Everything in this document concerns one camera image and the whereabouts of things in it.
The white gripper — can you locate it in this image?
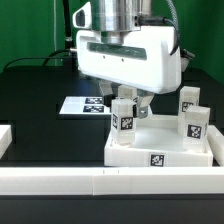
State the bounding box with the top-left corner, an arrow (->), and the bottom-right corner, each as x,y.
76,26 -> 181,119

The white square tabletop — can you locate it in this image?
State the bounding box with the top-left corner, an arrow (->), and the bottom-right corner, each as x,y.
104,115 -> 213,167

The white U-shaped obstacle fence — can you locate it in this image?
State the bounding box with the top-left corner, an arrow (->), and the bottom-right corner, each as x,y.
0,124 -> 224,196

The white marker base plate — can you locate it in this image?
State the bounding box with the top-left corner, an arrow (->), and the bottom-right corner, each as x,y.
59,96 -> 154,117

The grey braided cable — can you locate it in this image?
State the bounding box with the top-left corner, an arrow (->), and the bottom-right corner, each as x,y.
138,0 -> 183,56

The black cable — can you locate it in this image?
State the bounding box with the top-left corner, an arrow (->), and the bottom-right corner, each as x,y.
2,49 -> 79,73

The black hose with metal fitting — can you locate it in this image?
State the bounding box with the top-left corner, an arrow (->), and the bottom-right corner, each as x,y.
61,0 -> 78,56

